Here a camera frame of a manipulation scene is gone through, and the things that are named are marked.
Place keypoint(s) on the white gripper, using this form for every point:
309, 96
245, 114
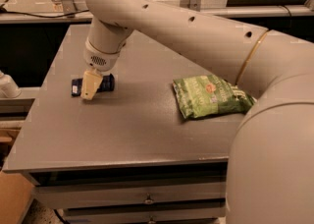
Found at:
99, 58

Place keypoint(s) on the dark blue rxbar wrapper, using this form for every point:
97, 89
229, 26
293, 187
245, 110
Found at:
108, 84

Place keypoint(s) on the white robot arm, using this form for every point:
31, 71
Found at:
270, 176

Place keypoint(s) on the white pipe fitting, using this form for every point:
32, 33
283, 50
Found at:
8, 87

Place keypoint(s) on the grey drawer cabinet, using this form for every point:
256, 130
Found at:
98, 160

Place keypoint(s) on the green chip bag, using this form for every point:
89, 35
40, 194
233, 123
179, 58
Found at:
202, 96

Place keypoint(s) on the upper drawer knob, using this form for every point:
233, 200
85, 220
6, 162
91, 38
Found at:
149, 200

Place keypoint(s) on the drawer knob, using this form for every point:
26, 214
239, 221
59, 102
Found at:
149, 200
151, 221

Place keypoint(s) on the brown cardboard box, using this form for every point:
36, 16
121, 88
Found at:
15, 198

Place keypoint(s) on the lower drawer knob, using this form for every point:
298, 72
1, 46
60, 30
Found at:
151, 221

